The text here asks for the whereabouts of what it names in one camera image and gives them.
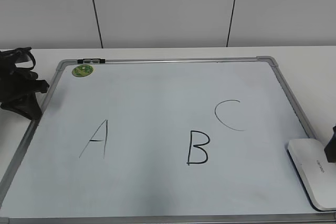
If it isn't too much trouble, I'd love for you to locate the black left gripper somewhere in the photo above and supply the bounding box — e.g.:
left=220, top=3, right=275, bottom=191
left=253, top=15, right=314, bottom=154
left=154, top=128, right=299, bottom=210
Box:
left=1, top=47, right=49, bottom=120

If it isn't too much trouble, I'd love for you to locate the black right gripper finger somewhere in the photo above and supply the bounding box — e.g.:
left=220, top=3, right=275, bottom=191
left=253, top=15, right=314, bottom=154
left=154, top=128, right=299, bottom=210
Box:
left=324, top=126, right=336, bottom=163

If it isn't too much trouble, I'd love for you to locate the white rectangular whiteboard eraser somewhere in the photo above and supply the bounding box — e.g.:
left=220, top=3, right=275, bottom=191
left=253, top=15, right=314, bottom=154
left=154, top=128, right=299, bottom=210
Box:
left=287, top=138, right=335, bottom=211

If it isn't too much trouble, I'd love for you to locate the black and grey marker clip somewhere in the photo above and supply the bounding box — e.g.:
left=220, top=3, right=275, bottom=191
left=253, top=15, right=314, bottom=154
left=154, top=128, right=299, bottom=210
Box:
left=77, top=58, right=106, bottom=65

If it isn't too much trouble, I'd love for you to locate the white whiteboard with grey frame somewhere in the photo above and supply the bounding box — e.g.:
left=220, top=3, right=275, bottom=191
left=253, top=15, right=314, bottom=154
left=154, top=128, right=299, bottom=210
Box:
left=1, top=57, right=335, bottom=223

